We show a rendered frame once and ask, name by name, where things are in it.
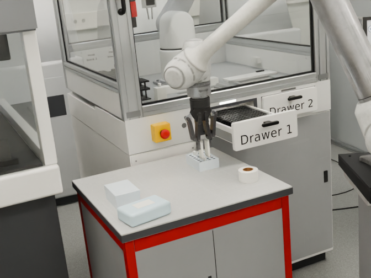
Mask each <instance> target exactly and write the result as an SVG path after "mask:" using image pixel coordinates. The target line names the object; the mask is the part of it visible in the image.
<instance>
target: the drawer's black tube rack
mask: <svg viewBox="0 0 371 278"><path fill-rule="evenodd" d="M217 112H218V115H217V117H216V121H217V122H220V123H222V124H224V125H227V126H230V127H231V123H232V122H235V121H239V120H244V119H249V118H252V117H257V116H262V115H266V114H267V113H264V112H261V111H258V110H255V109H252V108H248V107H246V106H238V107H235V108H230V109H225V110H220V111H217Z"/></svg>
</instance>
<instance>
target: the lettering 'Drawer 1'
mask: <svg viewBox="0 0 371 278"><path fill-rule="evenodd" d="M287 126H289V132H288V134H289V133H292V132H290V125H287ZM273 131H275V133H277V132H276V130H273ZM273 131H272V132H273ZM272 132H271V136H272V137H276V136H273V134H275V133H272ZM256 135H258V137H259V139H258V140H256V138H258V137H256V138H255V141H260V135H259V134H256ZM256 135H255V136H256ZM243 136H246V135H242V136H241V145H244V144H246V143H247V142H248V137H247V136H246V137H247V142H246V143H242V137H243ZM265 136H267V133H266V132H265V134H264V136H263V133H262V137H263V139H264V140H265ZM268 138H269V132H268V136H267V139H268Z"/></svg>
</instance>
